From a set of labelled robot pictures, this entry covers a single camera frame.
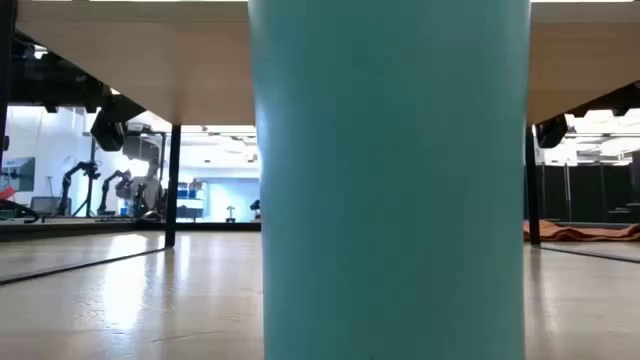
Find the teal plastic cup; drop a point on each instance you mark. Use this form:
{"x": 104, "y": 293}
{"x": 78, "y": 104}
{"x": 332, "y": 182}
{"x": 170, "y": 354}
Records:
{"x": 390, "y": 190}

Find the black partition curtain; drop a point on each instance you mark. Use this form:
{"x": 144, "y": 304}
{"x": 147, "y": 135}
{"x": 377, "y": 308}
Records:
{"x": 585, "y": 192}

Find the wooden shelf with black legs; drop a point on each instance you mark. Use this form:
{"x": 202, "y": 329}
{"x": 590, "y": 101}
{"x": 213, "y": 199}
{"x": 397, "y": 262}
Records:
{"x": 200, "y": 65}

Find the background black robot arm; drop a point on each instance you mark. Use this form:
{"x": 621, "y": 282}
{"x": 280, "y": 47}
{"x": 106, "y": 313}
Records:
{"x": 75, "y": 172}
{"x": 112, "y": 179}

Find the storage rack with blue bins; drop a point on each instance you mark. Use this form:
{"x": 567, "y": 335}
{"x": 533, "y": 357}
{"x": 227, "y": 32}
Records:
{"x": 191, "y": 200}

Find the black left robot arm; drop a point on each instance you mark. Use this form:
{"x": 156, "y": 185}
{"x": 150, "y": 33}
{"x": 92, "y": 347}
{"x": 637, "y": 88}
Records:
{"x": 50, "y": 80}

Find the orange cloth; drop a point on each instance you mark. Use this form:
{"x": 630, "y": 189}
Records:
{"x": 580, "y": 233}

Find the wall monitor screen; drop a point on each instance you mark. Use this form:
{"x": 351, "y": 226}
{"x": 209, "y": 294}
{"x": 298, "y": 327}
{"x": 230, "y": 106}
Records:
{"x": 19, "y": 174}

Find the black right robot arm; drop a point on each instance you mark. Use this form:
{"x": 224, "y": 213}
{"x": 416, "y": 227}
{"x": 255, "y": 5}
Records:
{"x": 615, "y": 102}

